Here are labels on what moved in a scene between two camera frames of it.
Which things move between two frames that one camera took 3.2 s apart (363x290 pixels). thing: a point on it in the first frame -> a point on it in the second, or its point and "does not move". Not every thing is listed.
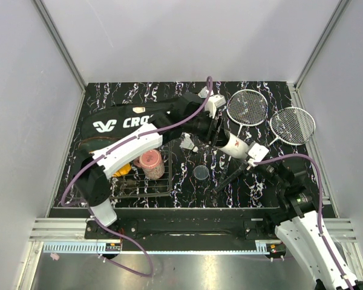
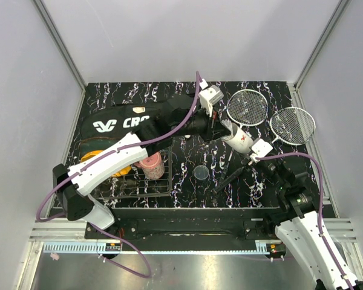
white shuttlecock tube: (229, 143) -> (240, 140)
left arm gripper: (212, 133) does not move
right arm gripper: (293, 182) does not move
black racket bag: (120, 121) does not move
